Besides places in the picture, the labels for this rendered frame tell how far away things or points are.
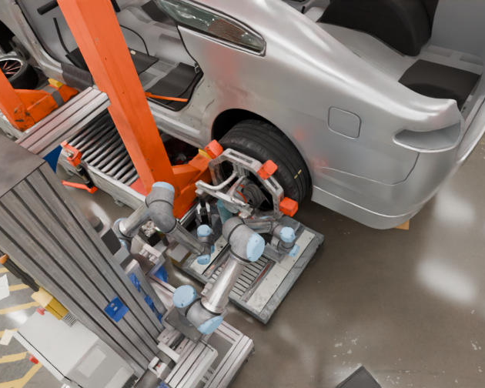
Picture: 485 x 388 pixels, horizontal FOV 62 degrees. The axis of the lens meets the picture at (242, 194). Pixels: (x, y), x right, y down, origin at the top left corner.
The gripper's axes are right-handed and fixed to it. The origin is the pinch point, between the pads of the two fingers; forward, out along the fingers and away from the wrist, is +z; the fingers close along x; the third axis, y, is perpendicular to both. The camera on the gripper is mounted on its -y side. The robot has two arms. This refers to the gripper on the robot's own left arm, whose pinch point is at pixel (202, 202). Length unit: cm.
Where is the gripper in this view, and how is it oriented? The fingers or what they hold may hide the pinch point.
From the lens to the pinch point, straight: 258.8
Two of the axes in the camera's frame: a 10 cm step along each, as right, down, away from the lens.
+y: 1.2, 6.3, 7.7
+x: 9.8, -1.9, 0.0
